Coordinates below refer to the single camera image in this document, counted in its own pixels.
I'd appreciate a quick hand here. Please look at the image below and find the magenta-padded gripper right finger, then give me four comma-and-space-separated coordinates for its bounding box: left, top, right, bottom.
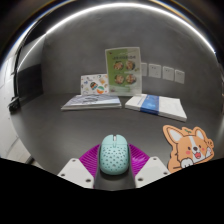
128, 143, 172, 189

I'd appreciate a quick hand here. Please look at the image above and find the grey flat book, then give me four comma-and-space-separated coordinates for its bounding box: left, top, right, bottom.
60, 93, 123, 111

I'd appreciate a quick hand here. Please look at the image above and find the green food poster card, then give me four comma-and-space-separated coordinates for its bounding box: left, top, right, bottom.
104, 46, 143, 97

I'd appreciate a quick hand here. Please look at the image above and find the white book with blue band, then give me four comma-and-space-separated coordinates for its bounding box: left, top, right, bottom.
124, 93, 188, 123

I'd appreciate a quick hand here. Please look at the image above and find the white wall socket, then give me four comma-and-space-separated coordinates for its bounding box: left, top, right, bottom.
174, 69, 186, 85
162, 65, 175, 82
140, 62, 148, 77
148, 63, 162, 80

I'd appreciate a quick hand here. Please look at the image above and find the white card with colourful stickers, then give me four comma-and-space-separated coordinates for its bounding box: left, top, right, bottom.
80, 73, 110, 96

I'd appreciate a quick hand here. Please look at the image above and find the corgi-shaped orange mouse pad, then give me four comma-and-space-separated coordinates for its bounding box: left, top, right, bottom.
162, 124, 215, 174

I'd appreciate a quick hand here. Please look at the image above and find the mint green computer mouse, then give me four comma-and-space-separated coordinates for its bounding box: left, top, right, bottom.
98, 133, 131, 176

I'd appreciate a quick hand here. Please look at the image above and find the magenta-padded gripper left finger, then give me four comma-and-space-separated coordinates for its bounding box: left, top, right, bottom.
57, 143, 102, 189

